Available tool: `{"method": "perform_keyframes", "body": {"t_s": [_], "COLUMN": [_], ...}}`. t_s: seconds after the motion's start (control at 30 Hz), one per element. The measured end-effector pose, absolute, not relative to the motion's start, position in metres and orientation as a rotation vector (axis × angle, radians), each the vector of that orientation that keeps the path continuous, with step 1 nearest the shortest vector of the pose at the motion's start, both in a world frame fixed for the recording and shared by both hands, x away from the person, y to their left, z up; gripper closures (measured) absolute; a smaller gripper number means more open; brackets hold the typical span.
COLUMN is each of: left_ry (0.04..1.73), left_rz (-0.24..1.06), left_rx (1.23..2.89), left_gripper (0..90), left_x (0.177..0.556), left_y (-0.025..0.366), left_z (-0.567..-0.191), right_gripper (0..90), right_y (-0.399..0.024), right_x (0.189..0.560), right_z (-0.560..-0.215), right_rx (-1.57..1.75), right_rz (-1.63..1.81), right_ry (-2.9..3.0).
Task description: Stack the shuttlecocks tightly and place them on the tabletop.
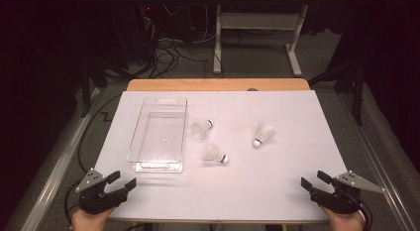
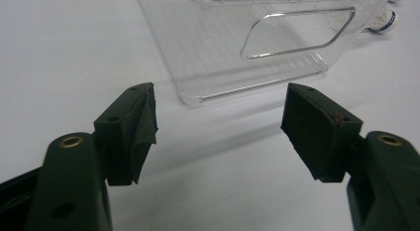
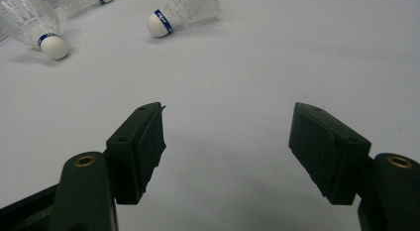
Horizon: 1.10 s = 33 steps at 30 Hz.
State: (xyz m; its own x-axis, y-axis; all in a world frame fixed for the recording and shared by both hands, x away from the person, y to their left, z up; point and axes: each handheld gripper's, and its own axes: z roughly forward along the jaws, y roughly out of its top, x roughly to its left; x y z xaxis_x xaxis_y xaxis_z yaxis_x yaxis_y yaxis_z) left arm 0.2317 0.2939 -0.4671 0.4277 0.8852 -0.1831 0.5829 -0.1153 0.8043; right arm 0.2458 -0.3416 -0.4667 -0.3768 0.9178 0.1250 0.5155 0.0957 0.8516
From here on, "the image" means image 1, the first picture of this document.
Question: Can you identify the person's right hand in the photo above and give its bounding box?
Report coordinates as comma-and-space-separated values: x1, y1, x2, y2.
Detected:
320, 205, 366, 231

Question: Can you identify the clear plastic container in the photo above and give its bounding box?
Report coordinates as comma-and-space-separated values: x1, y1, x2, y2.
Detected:
127, 96, 188, 174

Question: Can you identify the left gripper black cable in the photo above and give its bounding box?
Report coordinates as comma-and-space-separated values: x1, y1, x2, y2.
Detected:
63, 93, 123, 225

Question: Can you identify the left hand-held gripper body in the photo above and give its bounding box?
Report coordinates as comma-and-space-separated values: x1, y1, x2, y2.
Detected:
74, 168, 129, 215

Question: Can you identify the tangle of floor cables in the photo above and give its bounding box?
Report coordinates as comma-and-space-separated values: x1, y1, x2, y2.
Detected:
138, 2, 226, 80

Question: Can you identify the white metal desk frame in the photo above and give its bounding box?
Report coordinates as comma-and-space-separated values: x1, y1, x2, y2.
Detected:
212, 0, 310, 78

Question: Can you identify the person's left hand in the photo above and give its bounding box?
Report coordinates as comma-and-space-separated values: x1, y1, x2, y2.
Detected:
70, 206, 117, 231

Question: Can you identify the white plastic shuttlecock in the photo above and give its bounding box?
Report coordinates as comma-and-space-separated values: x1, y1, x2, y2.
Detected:
190, 119, 215, 140
252, 122, 276, 149
201, 142, 230, 165

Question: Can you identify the wooden table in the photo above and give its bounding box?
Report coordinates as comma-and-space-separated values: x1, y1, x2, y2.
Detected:
108, 77, 331, 225

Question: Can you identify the black metal stand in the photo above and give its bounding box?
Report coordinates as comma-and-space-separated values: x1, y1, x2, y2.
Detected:
78, 57, 110, 119
308, 58, 366, 126

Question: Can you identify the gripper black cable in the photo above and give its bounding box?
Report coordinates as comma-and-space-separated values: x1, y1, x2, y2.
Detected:
350, 190, 374, 231
63, 93, 123, 225

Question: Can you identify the black computer tower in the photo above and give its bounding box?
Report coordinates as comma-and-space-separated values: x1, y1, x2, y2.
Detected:
110, 2, 158, 65

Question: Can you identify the white cover board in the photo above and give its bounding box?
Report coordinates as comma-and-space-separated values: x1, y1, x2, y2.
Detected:
78, 89, 356, 224

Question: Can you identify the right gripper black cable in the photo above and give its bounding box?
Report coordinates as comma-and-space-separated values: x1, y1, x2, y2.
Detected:
350, 190, 374, 231

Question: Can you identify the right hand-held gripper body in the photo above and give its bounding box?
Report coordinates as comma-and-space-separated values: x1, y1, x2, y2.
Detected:
309, 170, 386, 215

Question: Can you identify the aluminium floor rail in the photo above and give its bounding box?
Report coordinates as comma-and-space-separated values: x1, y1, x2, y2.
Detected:
336, 91, 420, 231
4, 86, 102, 231

